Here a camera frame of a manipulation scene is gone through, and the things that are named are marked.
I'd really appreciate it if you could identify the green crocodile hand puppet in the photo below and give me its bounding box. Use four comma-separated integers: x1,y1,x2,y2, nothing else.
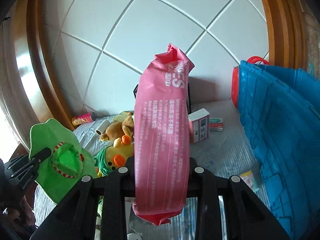
29,118,98,204

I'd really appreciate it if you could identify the pink wet wipes pack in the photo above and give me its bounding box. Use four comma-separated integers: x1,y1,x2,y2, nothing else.
133,44,194,226

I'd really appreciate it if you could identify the small floral tissue pack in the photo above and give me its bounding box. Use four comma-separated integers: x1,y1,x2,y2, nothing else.
240,170,261,193

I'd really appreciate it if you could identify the pink snack can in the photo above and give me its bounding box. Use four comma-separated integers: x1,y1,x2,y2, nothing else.
72,112,97,126

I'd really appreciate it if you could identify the yellow duck plush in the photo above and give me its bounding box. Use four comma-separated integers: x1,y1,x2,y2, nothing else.
93,135,134,178

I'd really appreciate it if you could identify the brown bear plush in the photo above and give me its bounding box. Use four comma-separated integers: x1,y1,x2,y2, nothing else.
100,112,135,142

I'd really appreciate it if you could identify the small green pink box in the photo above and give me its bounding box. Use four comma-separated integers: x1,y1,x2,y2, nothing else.
209,118,223,131

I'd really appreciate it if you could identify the pink white upright box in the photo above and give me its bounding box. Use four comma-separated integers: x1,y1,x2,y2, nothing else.
188,108,209,144

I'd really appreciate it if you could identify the black gift bag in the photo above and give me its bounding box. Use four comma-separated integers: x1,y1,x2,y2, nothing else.
133,76,191,114

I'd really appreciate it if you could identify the blue plastic storage crate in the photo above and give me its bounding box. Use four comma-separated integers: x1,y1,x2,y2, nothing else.
238,61,319,239

